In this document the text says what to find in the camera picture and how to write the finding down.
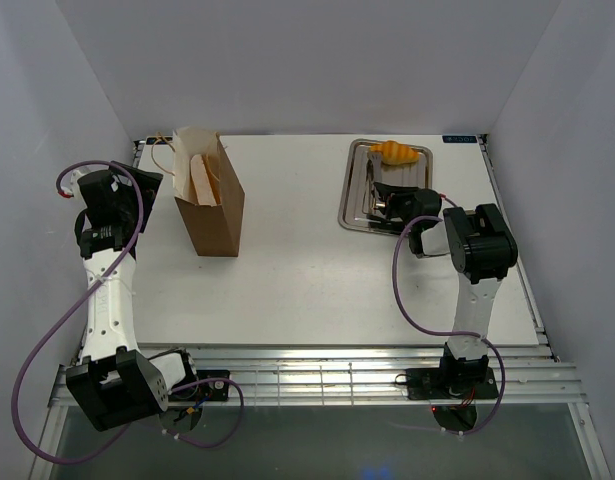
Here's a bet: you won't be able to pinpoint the long white fake bread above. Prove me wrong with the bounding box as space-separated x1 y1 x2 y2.
190 154 221 207

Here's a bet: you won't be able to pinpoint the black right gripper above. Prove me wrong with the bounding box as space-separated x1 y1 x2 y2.
372 182 419 231

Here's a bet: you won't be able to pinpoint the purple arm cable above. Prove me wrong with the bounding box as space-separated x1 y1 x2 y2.
390 192 506 435
10 159 246 466

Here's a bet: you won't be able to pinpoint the brown paper bag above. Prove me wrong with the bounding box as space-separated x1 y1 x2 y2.
147 126 245 257

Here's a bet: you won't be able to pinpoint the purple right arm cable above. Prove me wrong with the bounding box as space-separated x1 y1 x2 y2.
390 192 506 435

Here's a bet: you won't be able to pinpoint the metal baking tray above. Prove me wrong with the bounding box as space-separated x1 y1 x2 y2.
338 139 433 235

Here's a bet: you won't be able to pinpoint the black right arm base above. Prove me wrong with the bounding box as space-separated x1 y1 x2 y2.
394 367 499 400

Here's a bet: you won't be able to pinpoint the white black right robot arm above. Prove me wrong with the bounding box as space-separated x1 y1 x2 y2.
374 183 518 400

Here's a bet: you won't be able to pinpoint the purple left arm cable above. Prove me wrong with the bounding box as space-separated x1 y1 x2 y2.
10 159 246 466

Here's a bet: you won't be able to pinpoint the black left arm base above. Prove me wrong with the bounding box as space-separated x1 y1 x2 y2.
183 370 231 402

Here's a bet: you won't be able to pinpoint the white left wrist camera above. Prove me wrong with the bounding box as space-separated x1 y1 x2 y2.
57 167 90 200

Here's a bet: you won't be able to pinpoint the striped croissant fake bread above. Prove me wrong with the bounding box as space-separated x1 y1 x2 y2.
368 140 419 166

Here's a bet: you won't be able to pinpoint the metal tongs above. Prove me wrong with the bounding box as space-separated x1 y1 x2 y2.
366 152 384 215

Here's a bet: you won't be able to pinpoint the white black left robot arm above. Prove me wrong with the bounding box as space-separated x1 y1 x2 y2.
66 162 199 431

